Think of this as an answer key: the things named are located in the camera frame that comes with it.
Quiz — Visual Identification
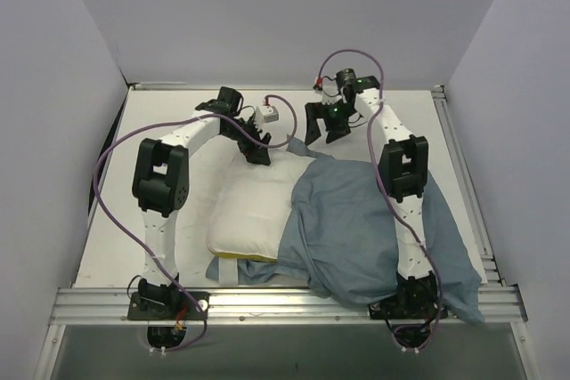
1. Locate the white pillow yellow edge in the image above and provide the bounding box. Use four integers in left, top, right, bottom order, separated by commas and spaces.
206, 150, 314, 263

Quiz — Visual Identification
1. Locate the blue-grey pillowcase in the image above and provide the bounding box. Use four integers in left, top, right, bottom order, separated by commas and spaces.
205, 137, 486, 326

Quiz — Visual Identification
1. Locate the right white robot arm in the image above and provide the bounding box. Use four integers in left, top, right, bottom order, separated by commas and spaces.
305, 69, 440, 319

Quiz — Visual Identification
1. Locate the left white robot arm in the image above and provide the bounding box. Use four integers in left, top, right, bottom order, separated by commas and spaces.
129, 87, 279, 319

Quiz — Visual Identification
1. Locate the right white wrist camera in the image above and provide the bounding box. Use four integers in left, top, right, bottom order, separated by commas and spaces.
321, 85, 344, 105

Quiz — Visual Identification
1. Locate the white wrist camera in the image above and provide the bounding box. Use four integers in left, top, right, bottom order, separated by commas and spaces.
321, 85, 344, 105
254, 105, 280, 126

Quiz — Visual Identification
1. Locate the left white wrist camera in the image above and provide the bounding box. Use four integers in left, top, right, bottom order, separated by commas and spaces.
254, 105, 280, 126

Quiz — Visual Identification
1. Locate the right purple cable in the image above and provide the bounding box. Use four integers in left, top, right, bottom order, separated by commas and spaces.
313, 48, 449, 350

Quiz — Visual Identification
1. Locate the back aluminium rail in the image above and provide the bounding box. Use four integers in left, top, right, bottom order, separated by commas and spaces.
129, 82, 190, 91

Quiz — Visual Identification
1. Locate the front aluminium rail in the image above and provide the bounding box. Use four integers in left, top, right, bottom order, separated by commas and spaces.
49, 286, 527, 326

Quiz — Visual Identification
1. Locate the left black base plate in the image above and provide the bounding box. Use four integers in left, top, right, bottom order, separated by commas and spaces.
126, 279, 210, 321

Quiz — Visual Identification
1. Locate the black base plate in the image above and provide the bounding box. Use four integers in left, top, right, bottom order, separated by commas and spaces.
368, 272, 440, 321
126, 279, 210, 321

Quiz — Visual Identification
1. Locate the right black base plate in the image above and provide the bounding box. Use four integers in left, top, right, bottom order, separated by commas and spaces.
368, 272, 440, 321

